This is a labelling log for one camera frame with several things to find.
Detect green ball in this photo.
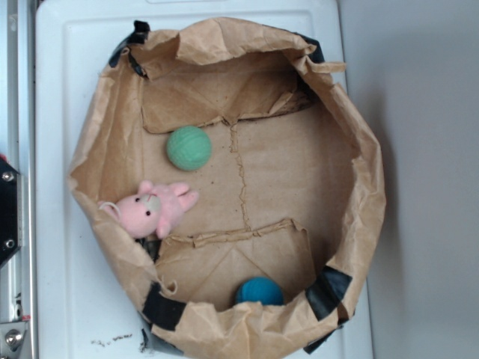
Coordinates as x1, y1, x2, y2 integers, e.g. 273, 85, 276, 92
166, 126, 212, 171

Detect blue ball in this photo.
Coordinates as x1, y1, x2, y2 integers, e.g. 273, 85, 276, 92
235, 277, 284, 306

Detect brown paper bag bin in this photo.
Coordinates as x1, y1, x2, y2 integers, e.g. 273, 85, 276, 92
68, 17, 386, 358

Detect pink plush bunny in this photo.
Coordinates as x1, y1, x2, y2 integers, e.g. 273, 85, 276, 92
98, 180, 199, 239

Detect white plastic tray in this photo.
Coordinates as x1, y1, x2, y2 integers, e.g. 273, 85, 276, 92
34, 0, 375, 359

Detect black metal bracket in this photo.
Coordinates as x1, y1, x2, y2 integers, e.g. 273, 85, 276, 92
0, 156, 19, 268

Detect aluminium frame rail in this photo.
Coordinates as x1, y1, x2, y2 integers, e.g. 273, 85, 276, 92
1, 1, 38, 358

